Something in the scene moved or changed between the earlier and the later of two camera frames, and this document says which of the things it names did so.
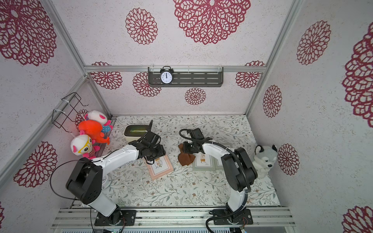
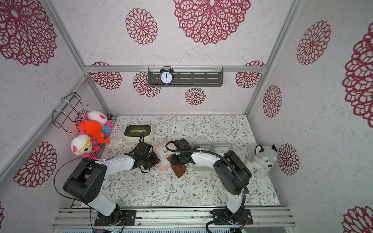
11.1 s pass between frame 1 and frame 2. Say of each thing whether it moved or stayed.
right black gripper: moved
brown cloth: moved
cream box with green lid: stayed
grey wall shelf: stayed
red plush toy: stayed
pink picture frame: moved
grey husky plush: stayed
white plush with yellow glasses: stayed
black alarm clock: stayed
